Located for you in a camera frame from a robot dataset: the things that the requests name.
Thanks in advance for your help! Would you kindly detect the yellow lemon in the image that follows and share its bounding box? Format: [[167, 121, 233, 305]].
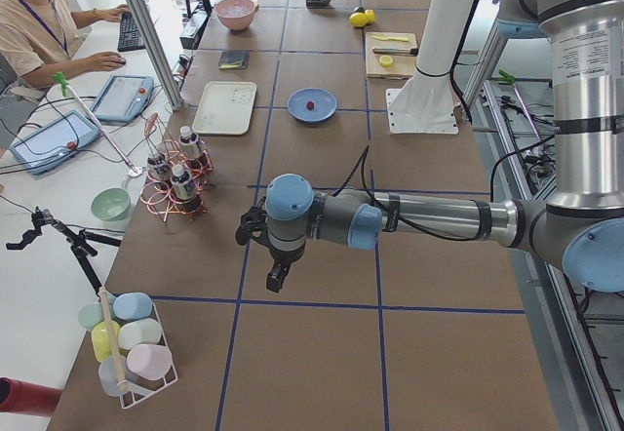
[[349, 12, 369, 28], [364, 9, 375, 24]]

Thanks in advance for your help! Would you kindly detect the black keyboard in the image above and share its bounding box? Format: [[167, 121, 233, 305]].
[[117, 12, 145, 52]]

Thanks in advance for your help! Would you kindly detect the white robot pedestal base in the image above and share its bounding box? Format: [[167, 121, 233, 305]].
[[387, 0, 479, 135]]

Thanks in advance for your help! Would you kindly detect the copper bar spoon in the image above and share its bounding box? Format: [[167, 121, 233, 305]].
[[143, 112, 159, 156]]

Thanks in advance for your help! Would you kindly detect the pink bowl of ice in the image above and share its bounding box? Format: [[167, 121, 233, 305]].
[[214, 0, 259, 31]]

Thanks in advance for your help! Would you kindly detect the yellow plastic knife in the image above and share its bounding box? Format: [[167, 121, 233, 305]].
[[371, 35, 410, 43]]

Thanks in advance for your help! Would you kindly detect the lemon half slice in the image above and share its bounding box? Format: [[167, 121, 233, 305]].
[[378, 55, 394, 68]]

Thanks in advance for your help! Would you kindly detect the green mug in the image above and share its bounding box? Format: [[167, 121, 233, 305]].
[[91, 187, 131, 221]]

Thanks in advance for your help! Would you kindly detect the blue plastic cup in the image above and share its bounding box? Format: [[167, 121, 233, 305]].
[[113, 293, 153, 321]]

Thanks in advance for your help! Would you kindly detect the cream bear tray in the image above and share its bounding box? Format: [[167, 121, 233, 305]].
[[191, 81, 257, 136]]

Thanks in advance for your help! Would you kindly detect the white plastic cup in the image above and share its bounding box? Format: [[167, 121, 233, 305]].
[[118, 318, 162, 350]]

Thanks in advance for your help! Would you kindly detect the yellow plastic cup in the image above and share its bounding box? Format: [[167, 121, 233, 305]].
[[91, 322, 112, 363]]

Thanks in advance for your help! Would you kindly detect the copper wire bottle rack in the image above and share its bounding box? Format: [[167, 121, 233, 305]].
[[139, 126, 214, 223]]

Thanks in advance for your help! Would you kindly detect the wooden cutting board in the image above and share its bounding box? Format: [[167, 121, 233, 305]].
[[365, 32, 418, 78]]

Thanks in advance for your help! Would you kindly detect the blue plate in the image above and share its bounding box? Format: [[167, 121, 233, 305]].
[[287, 88, 337, 124]]

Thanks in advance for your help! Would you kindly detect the dark drink bottle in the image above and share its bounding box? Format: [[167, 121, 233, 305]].
[[171, 164, 202, 214], [147, 150, 172, 190], [179, 126, 203, 169]]

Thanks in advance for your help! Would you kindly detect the blue teach pendant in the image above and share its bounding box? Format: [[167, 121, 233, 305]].
[[9, 110, 99, 176]]

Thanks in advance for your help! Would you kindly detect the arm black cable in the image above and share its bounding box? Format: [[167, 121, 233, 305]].
[[331, 145, 488, 242]]

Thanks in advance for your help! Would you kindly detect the white cup rack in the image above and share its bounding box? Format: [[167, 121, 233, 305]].
[[97, 288, 178, 410]]

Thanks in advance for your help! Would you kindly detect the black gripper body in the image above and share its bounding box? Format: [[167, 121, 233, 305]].
[[235, 197, 305, 268]]

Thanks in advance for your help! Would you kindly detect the pink plastic cup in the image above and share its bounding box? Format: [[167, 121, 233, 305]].
[[127, 344, 173, 380]]

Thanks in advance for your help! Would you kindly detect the seated person beige shirt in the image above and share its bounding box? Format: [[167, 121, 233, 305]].
[[1, 0, 128, 89]]

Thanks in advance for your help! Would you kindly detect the black camera tripod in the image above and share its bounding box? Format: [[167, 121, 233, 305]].
[[5, 208, 123, 295]]

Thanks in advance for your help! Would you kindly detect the grey yellow folded cloth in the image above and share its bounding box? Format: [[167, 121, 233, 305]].
[[218, 50, 250, 70]]

